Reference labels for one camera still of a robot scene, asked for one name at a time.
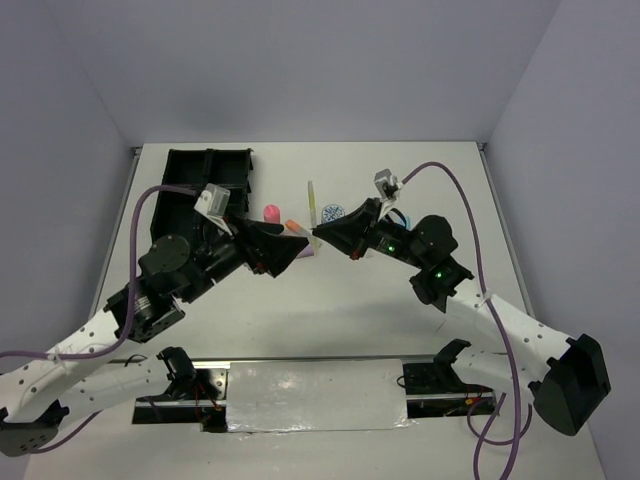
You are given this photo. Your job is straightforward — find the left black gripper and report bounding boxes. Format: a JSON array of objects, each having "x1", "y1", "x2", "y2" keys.
[{"x1": 179, "y1": 208, "x2": 308, "y2": 303}]

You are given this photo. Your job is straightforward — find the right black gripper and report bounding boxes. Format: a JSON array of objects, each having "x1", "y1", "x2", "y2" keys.
[{"x1": 312, "y1": 197, "x2": 426, "y2": 268}]

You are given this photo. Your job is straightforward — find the yellow thin pen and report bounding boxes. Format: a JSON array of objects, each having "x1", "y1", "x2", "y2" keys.
[{"x1": 307, "y1": 180, "x2": 320, "y2": 255}]

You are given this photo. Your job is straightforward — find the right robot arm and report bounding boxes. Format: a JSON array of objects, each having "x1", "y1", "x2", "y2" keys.
[{"x1": 313, "y1": 199, "x2": 611, "y2": 436}]

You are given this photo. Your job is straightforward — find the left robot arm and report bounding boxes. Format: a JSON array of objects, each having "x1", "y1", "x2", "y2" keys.
[{"x1": 1, "y1": 217, "x2": 309, "y2": 457}]

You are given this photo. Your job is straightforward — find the blue jar left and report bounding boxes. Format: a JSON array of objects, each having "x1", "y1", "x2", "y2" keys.
[{"x1": 321, "y1": 204, "x2": 346, "y2": 224}]

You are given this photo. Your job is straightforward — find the orange-capped highlighter left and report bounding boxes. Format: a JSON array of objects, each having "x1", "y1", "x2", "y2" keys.
[{"x1": 285, "y1": 219, "x2": 306, "y2": 236}]

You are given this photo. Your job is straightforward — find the purple highlighter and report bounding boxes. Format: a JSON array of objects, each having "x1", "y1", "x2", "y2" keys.
[{"x1": 296, "y1": 245, "x2": 317, "y2": 259}]

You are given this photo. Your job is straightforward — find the pink-capped small bottle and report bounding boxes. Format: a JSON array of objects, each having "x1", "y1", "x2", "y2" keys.
[{"x1": 263, "y1": 204, "x2": 281, "y2": 224}]

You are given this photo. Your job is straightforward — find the black four-compartment organizer tray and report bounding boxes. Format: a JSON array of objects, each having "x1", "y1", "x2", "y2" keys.
[{"x1": 149, "y1": 147, "x2": 258, "y2": 251}]

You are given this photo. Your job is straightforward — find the silver foil plate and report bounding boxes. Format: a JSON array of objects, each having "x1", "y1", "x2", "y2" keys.
[{"x1": 226, "y1": 359, "x2": 410, "y2": 433}]

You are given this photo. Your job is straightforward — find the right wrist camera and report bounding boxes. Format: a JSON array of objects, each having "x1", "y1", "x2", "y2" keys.
[{"x1": 374, "y1": 169, "x2": 404, "y2": 202}]

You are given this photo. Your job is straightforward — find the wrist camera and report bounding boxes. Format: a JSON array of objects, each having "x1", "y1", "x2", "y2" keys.
[
  {"x1": 194, "y1": 183, "x2": 231, "y2": 222},
  {"x1": 374, "y1": 169, "x2": 404, "y2": 202}
]

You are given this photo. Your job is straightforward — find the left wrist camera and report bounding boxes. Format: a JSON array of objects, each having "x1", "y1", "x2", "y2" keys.
[{"x1": 194, "y1": 183, "x2": 231, "y2": 222}]

